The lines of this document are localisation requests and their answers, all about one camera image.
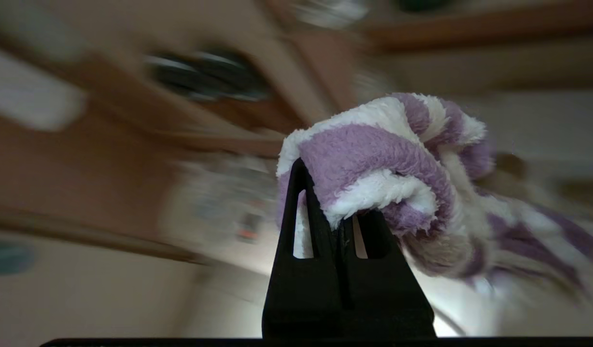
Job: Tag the brown wooden side shelf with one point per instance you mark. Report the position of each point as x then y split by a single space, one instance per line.
108 144

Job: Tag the brown wall shelf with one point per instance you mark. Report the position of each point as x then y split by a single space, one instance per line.
479 24

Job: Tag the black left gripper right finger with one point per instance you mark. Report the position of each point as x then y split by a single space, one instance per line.
388 289

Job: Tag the purple white striped towel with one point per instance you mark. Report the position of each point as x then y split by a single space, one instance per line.
373 159

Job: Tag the clear plastic bottle with label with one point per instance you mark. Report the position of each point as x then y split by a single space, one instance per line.
219 207

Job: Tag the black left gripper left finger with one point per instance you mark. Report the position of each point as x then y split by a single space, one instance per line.
301 289

